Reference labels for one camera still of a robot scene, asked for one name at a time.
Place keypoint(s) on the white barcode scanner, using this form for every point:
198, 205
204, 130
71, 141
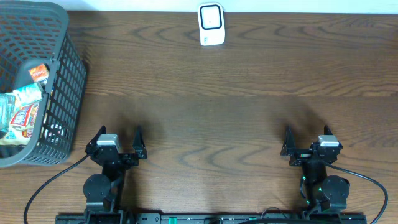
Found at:
211, 24

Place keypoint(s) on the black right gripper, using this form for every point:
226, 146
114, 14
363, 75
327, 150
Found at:
289, 148

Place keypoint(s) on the dark grey plastic basket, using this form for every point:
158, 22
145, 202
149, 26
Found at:
35, 33

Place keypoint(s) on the teal candy packet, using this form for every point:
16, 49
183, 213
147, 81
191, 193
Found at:
7, 107

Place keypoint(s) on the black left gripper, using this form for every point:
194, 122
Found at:
140, 151

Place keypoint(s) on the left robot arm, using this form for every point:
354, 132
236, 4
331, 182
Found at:
103, 191

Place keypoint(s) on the large yellow snack bag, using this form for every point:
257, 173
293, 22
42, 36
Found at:
21, 126

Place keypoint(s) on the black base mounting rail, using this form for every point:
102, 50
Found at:
155, 218

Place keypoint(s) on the light green snack packet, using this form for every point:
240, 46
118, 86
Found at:
28, 94

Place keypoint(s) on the orange candy packet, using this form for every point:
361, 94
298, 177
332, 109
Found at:
39, 74

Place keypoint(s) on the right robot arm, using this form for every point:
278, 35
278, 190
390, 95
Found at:
325, 194

